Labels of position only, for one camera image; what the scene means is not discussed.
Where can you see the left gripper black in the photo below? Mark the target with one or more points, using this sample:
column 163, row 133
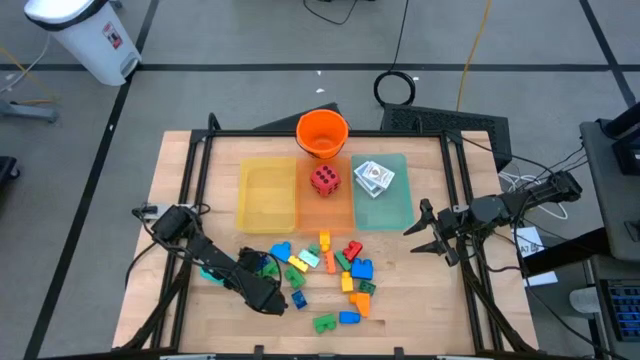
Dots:
column 265, row 300

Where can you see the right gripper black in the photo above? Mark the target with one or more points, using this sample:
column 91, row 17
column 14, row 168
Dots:
column 452, row 222

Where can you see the dark blue toy brick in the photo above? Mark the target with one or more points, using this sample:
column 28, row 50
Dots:
column 261, row 263

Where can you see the yellow toy brick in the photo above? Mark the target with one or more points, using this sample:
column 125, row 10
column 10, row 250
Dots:
column 325, row 241
column 298, row 264
column 347, row 282

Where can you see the pale turquoise toy brick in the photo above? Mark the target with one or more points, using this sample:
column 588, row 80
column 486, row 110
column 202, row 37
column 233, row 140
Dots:
column 309, row 259

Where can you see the teal foam die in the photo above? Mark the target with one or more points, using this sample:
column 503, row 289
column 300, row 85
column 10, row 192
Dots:
column 209, row 276

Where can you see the white bordered playing card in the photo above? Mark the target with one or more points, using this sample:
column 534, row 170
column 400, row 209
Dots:
column 361, row 171
column 380, row 175

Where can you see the long red-orange toy brick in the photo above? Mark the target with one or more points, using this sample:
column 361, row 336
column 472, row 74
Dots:
column 330, row 262

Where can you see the red toy brick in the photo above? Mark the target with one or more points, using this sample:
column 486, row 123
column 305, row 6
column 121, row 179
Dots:
column 352, row 251

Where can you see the small dark green toy brick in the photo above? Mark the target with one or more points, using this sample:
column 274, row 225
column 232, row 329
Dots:
column 367, row 287

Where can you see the orange toy brick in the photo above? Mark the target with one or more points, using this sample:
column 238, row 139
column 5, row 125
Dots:
column 362, row 304

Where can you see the red foam die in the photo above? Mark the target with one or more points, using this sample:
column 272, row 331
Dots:
column 325, row 181

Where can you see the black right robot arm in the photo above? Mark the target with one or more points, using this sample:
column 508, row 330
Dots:
column 500, row 207

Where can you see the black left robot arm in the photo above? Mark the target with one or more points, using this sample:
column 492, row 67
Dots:
column 200, row 247

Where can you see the translucent blue toy brick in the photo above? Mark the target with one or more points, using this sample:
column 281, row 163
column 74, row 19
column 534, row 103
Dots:
column 299, row 300

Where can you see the grey aluminium mounting plate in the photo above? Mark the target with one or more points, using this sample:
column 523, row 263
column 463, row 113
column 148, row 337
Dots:
column 150, row 208
column 459, row 207

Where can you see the translucent green plastic tray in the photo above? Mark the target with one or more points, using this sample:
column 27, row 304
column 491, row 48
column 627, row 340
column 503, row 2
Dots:
column 390, row 210

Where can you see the translucent orange plastic tray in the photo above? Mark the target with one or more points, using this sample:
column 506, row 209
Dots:
column 325, row 215

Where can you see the white paper label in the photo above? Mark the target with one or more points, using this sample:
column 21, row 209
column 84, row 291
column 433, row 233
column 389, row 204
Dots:
column 530, row 245

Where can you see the translucent yellow plastic tray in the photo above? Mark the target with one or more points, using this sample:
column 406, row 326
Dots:
column 267, row 195

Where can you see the white paper sheet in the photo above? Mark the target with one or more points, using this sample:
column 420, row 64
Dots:
column 542, row 279

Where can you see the orange plastic bucket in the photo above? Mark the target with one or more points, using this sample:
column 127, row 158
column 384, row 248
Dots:
column 322, row 132

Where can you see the grey side desk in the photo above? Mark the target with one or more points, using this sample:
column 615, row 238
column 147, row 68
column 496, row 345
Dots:
column 607, row 200

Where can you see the black keyboard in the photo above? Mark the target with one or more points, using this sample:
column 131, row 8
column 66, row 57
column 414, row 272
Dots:
column 625, row 310

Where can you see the black desk monitor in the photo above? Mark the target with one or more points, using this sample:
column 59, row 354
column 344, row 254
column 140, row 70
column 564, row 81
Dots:
column 627, row 150

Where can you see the black floor object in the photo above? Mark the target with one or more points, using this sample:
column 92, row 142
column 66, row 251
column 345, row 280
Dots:
column 7, row 172

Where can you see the grey stand foot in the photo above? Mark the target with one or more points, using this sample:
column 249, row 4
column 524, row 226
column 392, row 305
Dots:
column 30, row 111

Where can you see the white pedal trash bin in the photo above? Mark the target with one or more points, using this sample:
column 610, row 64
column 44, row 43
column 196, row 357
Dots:
column 90, row 40

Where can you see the black aluminium table frame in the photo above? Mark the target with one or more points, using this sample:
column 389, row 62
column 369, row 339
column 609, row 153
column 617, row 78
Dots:
column 240, row 133

